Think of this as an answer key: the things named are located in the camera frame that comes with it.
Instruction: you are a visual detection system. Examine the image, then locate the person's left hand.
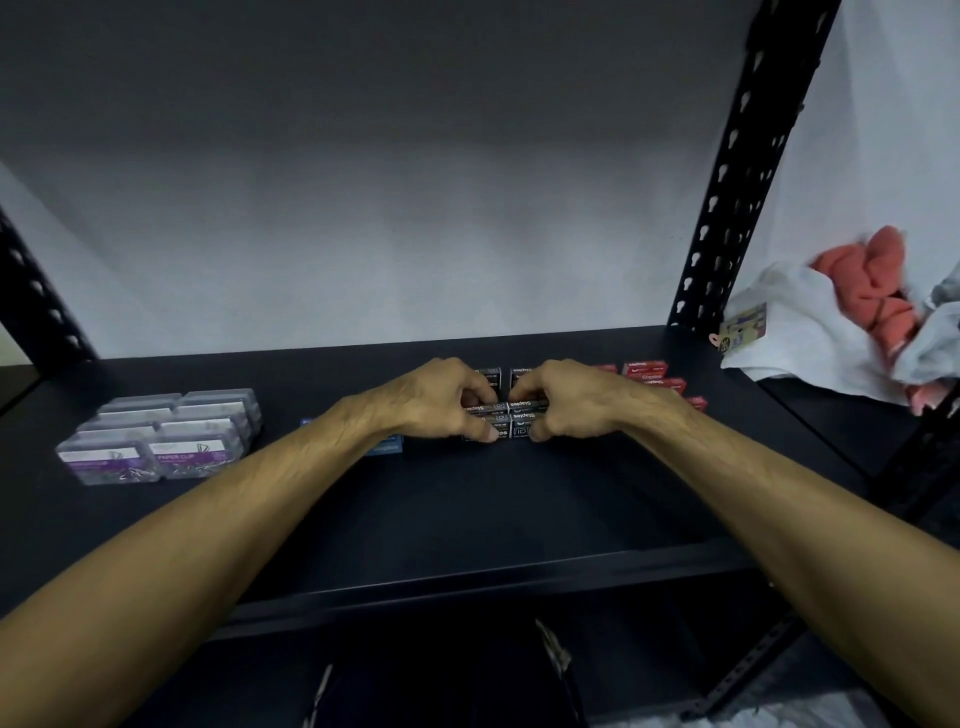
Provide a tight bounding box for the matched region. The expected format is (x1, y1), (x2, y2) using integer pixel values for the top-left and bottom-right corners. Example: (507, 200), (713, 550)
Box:
(351, 357), (501, 445)

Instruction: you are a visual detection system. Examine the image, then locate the person's right hand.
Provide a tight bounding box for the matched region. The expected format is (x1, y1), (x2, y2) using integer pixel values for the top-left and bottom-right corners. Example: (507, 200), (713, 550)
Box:
(509, 359), (680, 445)

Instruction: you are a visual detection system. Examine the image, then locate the person's right forearm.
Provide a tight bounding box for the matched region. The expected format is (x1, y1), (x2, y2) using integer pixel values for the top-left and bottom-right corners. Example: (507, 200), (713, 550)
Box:
(622, 393), (960, 728)

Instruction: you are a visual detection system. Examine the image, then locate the person's left forearm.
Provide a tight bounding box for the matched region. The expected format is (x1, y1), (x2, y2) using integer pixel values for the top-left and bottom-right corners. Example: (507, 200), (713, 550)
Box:
(0, 393), (376, 728)

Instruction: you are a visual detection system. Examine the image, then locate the black metal shelf board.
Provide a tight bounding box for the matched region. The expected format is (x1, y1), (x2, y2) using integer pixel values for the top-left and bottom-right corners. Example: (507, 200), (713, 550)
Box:
(0, 322), (871, 642)

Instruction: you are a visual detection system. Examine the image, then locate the blue staple box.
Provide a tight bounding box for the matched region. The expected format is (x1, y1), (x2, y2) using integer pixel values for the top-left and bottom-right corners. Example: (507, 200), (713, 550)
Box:
(300, 417), (406, 459)

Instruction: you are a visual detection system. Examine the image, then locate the paper hang tag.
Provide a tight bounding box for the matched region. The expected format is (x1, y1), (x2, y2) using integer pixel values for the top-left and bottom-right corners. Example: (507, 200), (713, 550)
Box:
(710, 303), (768, 355)

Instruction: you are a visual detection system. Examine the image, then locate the patterned packet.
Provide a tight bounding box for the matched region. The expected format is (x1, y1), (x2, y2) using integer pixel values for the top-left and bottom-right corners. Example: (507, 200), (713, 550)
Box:
(534, 618), (590, 728)

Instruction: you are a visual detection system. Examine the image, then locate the white cloth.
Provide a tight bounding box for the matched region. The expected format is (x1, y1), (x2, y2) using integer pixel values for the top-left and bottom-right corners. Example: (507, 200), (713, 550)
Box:
(720, 258), (960, 410)

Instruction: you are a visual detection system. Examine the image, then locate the thin pale packet edge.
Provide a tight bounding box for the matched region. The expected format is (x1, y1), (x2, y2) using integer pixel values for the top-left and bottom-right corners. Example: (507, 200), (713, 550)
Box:
(301, 663), (333, 728)

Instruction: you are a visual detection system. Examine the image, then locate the black perforated shelf upright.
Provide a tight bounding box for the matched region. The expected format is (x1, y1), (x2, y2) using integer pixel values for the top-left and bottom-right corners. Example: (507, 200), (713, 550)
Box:
(666, 0), (843, 340)
(0, 206), (100, 370)
(693, 611), (807, 723)

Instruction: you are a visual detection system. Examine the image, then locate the stack of clear paper clip boxes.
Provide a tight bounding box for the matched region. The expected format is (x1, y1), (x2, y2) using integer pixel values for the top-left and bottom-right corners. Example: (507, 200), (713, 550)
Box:
(55, 387), (264, 488)

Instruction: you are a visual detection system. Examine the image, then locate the coral pink cloth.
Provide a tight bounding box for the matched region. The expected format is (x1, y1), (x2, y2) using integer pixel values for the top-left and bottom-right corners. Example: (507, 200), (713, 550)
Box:
(808, 225), (939, 417)

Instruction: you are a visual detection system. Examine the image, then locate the light grey cloth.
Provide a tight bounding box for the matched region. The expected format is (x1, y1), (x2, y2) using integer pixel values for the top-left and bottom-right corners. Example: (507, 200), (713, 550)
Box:
(926, 258), (960, 316)

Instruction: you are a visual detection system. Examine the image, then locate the black neighbouring shelf frame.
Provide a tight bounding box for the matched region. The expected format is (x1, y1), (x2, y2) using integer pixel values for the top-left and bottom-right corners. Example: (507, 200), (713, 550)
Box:
(757, 375), (960, 530)

